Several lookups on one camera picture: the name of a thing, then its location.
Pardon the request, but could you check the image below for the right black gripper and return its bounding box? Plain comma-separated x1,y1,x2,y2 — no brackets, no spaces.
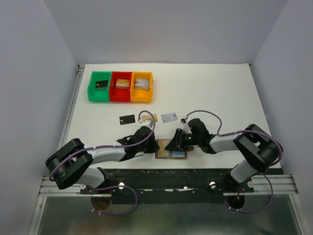
164,128,201,152

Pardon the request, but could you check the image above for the brown leather card holder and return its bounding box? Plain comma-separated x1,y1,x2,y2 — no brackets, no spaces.
155,140,187,160

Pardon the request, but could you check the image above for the silver VIP credit card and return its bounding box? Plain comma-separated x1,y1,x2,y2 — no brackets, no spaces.
161,112,178,123

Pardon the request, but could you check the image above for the black credit card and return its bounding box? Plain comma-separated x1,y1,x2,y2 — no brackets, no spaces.
119,115,136,125

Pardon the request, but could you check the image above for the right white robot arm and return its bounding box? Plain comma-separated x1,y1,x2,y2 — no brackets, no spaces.
165,118,283,192

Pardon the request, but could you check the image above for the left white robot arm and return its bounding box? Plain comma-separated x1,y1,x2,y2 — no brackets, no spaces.
45,126,159,193

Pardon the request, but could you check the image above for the silver card stack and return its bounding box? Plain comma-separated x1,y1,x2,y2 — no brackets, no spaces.
134,79,150,91

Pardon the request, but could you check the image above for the gold card stack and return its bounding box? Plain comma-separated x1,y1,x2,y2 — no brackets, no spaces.
115,79,129,89

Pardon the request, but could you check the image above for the black card stack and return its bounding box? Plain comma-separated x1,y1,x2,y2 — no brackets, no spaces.
95,80,109,91

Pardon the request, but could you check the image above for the orange plastic bin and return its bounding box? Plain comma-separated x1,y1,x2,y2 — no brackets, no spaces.
130,71,153,103

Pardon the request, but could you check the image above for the red plastic bin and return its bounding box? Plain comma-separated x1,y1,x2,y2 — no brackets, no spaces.
109,71,132,102

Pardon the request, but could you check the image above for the green plastic bin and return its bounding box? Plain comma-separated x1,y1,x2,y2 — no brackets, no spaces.
88,71,112,102

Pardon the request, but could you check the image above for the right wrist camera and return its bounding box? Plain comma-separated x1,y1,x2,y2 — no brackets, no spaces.
180,117,191,133

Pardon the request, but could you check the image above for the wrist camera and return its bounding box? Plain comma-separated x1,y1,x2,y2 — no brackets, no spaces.
180,117,191,133
138,118,154,129

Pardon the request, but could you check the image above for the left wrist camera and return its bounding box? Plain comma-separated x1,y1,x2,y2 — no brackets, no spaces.
138,118,154,129

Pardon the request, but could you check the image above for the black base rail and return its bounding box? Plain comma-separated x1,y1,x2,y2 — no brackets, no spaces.
80,168,254,204

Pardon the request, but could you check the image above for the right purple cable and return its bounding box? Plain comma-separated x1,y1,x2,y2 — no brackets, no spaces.
183,110,284,213

